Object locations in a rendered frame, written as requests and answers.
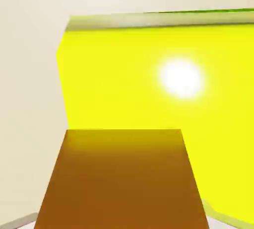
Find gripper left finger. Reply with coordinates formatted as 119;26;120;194
0;212;39;229

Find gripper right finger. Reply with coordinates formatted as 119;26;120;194
201;198;254;229

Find small orange cube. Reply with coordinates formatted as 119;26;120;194
33;128;211;229

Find large yellow box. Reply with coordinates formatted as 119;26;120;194
56;11;254;225

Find large green box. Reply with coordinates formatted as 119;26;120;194
142;7;254;14

